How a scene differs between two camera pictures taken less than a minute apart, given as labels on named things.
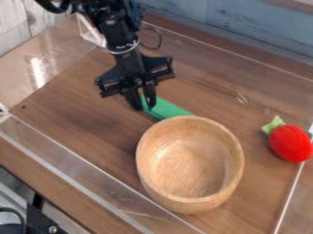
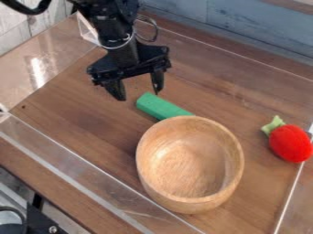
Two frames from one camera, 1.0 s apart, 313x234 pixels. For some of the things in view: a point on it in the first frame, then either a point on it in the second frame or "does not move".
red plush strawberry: x=290 y=141 does not move
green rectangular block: x=163 y=109 does not move
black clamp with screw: x=39 y=223 does not move
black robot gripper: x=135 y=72 -> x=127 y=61
